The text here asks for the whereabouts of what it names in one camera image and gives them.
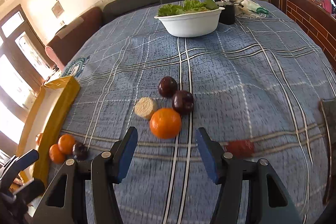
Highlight dark plum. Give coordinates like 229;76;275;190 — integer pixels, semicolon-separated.
172;90;194;115
72;142;88;161
158;76;178;98

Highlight small orange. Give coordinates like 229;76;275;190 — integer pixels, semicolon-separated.
49;144;66;164
58;134;76;155

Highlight red date fruit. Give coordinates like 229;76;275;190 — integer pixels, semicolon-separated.
224;140;255;159

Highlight sugarcane piece octagonal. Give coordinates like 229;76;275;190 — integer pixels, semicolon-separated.
134;97;158;120

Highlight large orange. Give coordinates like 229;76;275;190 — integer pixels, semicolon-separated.
149;108;182;139

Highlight yellow cardboard tray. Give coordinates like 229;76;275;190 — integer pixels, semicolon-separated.
16;76;80;185

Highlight blue plaid tablecloth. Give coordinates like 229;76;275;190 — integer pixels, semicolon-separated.
62;2;335;223

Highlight brown armchair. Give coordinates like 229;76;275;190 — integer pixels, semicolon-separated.
45;7;102;71

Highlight white bowl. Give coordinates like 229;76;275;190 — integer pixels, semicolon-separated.
154;7;225;38

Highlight green lettuce leaves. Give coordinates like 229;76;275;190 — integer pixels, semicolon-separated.
157;0;219;17

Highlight black cup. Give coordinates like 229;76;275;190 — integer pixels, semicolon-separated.
219;4;235;25

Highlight white bottles cluster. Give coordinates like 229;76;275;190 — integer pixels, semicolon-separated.
213;0;270;16

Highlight wooden window frame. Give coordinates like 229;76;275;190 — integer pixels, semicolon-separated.
1;5;54;156

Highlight small wall plaque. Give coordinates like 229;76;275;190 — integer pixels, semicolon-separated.
51;1;64;18

